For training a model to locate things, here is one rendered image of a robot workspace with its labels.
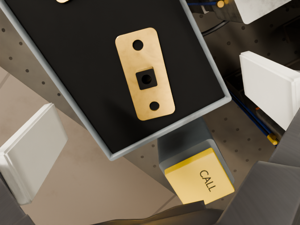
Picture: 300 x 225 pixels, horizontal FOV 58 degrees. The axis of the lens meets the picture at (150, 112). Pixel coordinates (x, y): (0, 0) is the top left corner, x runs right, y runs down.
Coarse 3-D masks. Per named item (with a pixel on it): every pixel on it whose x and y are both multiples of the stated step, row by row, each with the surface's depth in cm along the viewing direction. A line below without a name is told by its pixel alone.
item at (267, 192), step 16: (288, 128) 8; (288, 144) 8; (272, 160) 7; (288, 160) 7; (256, 176) 6; (272, 176) 6; (288, 176) 6; (240, 192) 6; (256, 192) 6; (272, 192) 6; (288, 192) 5; (240, 208) 5; (256, 208) 5; (272, 208) 5; (288, 208) 5; (224, 224) 5; (240, 224) 5; (256, 224) 5; (272, 224) 5; (288, 224) 5
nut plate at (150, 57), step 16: (144, 32) 24; (128, 48) 24; (144, 48) 24; (160, 48) 24; (128, 64) 25; (144, 64) 25; (160, 64) 25; (128, 80) 25; (144, 80) 26; (160, 80) 25; (144, 96) 26; (160, 96) 26; (144, 112) 27; (160, 112) 27
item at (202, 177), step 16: (192, 160) 29; (208, 160) 29; (176, 176) 30; (192, 176) 30; (208, 176) 30; (224, 176) 30; (176, 192) 31; (192, 192) 30; (208, 192) 31; (224, 192) 31
